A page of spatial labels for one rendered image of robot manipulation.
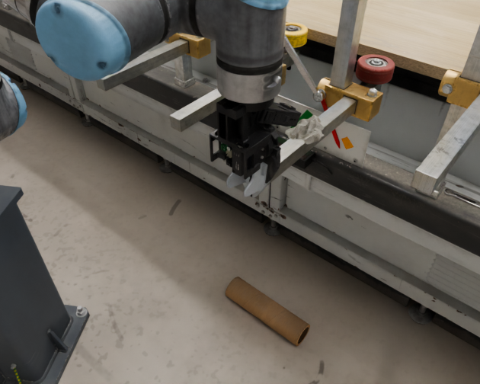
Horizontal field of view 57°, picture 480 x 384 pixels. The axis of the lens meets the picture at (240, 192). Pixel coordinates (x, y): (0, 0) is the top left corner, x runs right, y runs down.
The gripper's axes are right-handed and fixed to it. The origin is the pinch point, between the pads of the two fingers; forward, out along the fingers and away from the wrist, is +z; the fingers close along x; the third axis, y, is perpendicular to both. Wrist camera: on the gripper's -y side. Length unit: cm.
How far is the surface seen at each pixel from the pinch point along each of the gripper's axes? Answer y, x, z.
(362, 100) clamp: -32.6, 2.7, -3.9
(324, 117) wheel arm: -22.5, -0.3, -3.5
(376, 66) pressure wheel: -40.3, 1.0, -8.1
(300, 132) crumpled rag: -14.1, -0.4, -4.2
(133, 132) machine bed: -55, -115, 67
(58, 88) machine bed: -56, -178, 66
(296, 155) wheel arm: -10.1, 1.5, -2.0
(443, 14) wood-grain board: -81, 0, -7
